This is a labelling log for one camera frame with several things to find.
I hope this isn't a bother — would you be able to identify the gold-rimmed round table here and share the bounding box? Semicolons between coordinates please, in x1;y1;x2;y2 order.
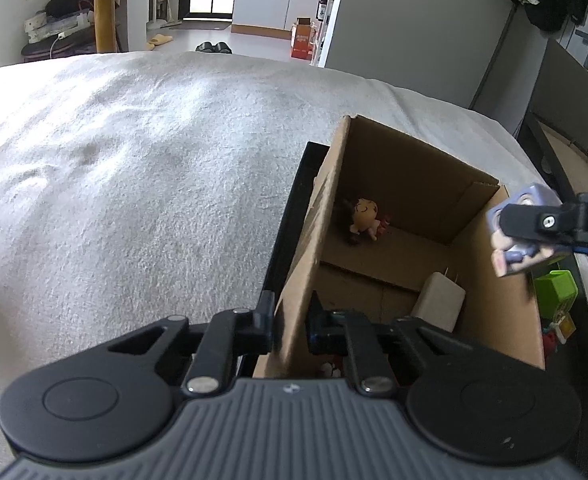
25;0;189;54

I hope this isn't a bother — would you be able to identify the white power strip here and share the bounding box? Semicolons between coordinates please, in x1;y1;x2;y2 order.
23;9;96;44

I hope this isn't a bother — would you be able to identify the red cardboard box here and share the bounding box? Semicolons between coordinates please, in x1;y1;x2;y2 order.
291;17;315;60

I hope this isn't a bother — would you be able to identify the brown-haired doll figurine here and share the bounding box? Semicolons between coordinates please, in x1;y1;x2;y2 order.
342;197;393;246

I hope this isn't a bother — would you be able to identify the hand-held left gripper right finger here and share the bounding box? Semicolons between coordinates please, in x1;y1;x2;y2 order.
308;290;474;396

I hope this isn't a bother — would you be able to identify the brown cardboard box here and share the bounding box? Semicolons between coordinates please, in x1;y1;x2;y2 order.
252;114;547;381

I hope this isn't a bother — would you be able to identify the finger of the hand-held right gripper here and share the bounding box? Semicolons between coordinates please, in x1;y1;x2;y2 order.
501;191;588;257

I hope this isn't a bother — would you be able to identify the black tray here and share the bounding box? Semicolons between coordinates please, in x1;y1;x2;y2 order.
250;141;588;467

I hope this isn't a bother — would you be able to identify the small colourful figurine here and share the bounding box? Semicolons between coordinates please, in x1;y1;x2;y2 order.
540;312;577;357

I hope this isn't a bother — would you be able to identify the purple cube toy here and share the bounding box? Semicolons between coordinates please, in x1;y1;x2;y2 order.
487;182;570;277

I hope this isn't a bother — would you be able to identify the green cube toy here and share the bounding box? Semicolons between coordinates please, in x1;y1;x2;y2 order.
532;269;580;319

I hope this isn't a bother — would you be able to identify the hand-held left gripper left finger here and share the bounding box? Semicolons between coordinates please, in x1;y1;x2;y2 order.
106;291;275;396

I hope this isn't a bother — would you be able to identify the white charger plug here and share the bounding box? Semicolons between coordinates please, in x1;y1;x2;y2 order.
411;268;467;334

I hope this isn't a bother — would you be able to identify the dark grey upright board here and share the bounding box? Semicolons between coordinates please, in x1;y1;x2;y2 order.
525;37;588;157

